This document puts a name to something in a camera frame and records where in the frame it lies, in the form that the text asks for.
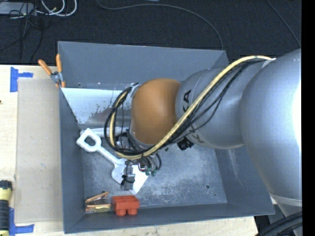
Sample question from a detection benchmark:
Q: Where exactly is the pale wood board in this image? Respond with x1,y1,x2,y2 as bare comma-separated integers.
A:
14,78,64,224

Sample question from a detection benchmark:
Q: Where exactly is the white toy shovel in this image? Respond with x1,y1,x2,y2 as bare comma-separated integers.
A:
76,128,149,196

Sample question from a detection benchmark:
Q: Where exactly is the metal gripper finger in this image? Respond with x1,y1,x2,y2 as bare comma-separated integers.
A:
128,167,137,190
120,168,130,191

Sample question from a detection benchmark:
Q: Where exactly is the grey metal bin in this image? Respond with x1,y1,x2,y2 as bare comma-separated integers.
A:
57,41,276,234

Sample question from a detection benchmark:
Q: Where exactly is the red toy brick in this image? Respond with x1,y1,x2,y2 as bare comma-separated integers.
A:
111,195,140,217

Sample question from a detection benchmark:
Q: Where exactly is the wooden clothespin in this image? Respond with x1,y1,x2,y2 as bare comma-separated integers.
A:
85,191,112,213

